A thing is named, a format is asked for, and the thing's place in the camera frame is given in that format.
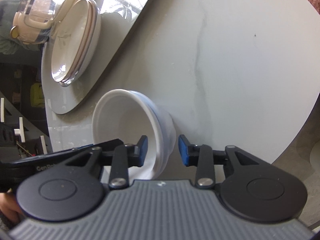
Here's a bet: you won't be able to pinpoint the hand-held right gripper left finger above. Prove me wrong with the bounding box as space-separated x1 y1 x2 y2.
65 135 148 190

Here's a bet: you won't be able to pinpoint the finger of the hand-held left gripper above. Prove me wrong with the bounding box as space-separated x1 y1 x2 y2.
62 138 121 157

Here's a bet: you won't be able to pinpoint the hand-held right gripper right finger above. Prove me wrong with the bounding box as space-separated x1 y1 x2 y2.
178 134 272 190

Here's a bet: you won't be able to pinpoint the plain white bowl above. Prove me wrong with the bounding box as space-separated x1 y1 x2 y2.
92 89 165 180

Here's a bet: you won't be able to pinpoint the large white floral bowl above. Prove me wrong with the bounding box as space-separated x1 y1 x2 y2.
51 0 97 82

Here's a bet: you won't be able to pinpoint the white plate brown rim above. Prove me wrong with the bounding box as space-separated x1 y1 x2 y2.
59 0 99 83

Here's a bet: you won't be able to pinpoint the person's left hand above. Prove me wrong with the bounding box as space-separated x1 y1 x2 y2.
0 192 24 224

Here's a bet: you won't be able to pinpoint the white plastic rack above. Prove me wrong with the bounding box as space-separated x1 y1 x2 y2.
0 97 48 155

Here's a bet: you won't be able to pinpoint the glass turntable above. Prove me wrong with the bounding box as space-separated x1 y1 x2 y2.
41 0 160 115

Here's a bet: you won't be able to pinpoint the glass kettle green handle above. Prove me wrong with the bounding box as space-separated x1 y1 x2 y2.
10 0 77 45

